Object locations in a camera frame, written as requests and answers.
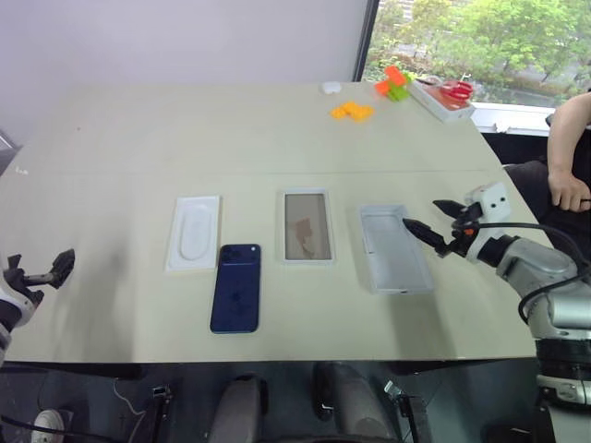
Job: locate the dark blue smartphone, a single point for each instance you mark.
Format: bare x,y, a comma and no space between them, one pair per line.
236,290

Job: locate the orange and green toys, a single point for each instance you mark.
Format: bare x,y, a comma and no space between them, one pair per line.
401,91

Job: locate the person's bare forearm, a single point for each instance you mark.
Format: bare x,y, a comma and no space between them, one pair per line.
568,134

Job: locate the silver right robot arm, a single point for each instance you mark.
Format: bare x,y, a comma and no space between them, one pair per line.
540,265

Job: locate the white earbuds case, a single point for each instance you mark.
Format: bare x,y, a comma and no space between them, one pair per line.
330,87

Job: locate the yellow toy block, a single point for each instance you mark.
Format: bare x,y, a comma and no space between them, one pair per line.
342,111
362,113

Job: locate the white flat cardboard box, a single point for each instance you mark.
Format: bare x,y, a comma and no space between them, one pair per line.
438,104

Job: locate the white moulded box insert tray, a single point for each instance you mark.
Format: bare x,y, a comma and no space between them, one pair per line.
194,235

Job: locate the orange toy block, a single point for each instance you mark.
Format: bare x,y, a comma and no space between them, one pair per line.
383,87
397,74

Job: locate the black table clamp bracket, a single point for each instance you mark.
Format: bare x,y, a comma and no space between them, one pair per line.
161,410
411,410

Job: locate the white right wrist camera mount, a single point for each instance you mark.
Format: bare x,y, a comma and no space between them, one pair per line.
491,198

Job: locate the white window sill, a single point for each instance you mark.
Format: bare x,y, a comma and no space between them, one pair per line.
508,117

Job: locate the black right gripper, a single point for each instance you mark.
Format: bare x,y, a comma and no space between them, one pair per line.
461,244

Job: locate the dark window frame post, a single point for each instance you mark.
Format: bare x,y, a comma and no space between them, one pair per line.
365,41

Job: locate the person's bare hand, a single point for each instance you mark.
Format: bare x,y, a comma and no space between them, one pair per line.
569,190

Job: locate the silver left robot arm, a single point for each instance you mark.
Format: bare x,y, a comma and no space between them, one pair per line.
3,343

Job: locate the white phone box base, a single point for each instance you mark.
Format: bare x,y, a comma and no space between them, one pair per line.
305,226

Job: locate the white shoe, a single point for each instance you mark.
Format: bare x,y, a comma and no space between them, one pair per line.
47,424

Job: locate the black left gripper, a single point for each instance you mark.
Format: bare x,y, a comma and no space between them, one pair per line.
23,280

